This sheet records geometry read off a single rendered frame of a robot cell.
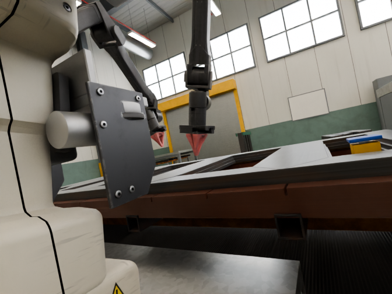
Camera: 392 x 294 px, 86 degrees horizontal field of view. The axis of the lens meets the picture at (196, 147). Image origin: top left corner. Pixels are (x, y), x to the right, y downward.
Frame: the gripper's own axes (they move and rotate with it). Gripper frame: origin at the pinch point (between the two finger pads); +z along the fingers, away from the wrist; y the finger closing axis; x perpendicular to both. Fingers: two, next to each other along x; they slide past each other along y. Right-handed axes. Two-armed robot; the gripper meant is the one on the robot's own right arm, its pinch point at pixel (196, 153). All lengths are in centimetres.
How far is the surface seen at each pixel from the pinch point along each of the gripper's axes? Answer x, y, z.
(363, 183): 15.7, -41.3, -0.6
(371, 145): -1.2, -44.9, -5.8
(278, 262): 16.9, -29.3, 17.5
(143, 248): 17.2, 7.2, 26.9
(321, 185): 15.6, -35.4, 0.9
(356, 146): -1.2, -42.2, -5.5
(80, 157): -398, 726, 130
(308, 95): -830, 4, -115
